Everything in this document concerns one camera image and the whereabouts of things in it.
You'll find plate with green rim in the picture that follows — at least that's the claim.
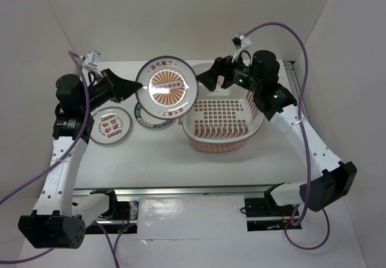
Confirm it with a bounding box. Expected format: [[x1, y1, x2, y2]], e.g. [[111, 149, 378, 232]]
[[134, 103, 173, 129]]

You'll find plate with orange sunburst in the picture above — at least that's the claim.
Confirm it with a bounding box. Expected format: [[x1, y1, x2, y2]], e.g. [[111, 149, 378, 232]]
[[136, 56, 199, 120]]

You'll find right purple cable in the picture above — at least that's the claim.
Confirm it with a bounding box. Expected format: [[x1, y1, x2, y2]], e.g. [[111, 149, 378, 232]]
[[245, 22, 330, 247]]

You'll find aluminium front rail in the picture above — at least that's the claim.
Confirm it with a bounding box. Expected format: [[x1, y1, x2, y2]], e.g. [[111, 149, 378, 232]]
[[72, 184, 284, 202]]

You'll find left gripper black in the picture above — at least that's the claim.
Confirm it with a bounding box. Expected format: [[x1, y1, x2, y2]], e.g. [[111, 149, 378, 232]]
[[80, 68, 142, 112]]

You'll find aluminium side rail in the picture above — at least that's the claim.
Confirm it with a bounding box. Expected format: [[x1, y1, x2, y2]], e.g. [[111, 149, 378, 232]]
[[279, 60, 302, 101]]

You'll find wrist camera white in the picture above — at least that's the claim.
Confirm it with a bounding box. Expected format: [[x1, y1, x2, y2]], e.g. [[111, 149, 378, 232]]
[[232, 33, 252, 60], [82, 50, 101, 69]]

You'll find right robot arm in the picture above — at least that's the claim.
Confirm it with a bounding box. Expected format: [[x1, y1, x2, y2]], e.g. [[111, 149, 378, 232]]
[[221, 51, 357, 215]]

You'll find white cover panel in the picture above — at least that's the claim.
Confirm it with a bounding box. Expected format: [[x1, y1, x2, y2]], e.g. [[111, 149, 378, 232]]
[[138, 196, 247, 240]]

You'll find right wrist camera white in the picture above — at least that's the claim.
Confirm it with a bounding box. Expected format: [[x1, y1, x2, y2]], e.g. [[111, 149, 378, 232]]
[[232, 33, 252, 60]]

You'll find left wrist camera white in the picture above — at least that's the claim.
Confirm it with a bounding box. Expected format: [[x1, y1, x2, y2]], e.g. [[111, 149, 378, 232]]
[[82, 50, 101, 69]]

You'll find white pink dish rack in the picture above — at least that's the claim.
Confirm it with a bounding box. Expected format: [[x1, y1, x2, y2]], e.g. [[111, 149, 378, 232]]
[[179, 77, 265, 153]]

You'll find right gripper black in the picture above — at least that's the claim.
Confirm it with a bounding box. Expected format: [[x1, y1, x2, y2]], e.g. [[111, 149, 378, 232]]
[[195, 49, 261, 93]]

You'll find plate with red characters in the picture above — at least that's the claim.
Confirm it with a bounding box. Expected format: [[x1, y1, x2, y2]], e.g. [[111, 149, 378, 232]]
[[90, 107, 132, 145]]

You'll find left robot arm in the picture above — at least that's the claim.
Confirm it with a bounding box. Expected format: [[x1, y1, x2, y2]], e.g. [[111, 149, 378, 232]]
[[18, 53, 144, 249]]

